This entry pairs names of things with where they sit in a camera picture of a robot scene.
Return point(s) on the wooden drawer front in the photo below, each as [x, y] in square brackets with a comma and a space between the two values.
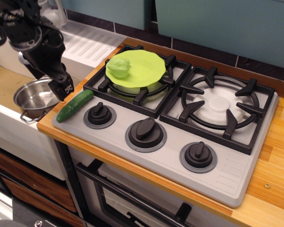
[38, 189]

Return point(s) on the white right burner cap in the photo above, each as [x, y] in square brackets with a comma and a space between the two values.
[216, 103]

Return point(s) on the grey toy faucet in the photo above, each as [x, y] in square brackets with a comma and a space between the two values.
[56, 16]

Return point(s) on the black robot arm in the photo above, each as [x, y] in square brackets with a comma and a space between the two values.
[17, 13]

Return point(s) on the black burner grate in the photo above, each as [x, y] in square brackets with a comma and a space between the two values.
[240, 136]
[149, 100]

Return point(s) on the black stove knob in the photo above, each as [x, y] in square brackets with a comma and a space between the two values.
[99, 116]
[146, 136]
[198, 157]

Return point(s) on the black middle stove knob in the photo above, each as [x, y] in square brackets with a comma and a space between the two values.
[146, 136]

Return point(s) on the green toy cauliflower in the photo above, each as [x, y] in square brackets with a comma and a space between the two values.
[119, 67]

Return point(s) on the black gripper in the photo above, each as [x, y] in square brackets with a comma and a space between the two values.
[41, 49]

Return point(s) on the black oven door handle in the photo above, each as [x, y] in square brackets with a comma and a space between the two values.
[91, 172]

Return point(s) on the black left burner grate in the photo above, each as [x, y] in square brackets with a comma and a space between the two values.
[149, 100]

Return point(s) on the black right burner grate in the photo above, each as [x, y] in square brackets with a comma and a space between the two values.
[240, 136]

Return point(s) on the green toy pickle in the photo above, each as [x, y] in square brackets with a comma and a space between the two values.
[74, 105]

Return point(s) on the black right stove knob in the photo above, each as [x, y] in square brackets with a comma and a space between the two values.
[198, 157]

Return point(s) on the white sink unit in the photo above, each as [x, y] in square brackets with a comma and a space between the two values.
[86, 48]

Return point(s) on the grey stove top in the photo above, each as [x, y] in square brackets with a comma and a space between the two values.
[226, 183]

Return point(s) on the black left stove knob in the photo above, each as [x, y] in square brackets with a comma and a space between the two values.
[99, 116]

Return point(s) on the stainless steel pot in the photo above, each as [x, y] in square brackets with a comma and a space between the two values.
[35, 99]

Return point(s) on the lime green plate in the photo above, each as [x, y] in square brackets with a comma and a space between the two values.
[146, 68]

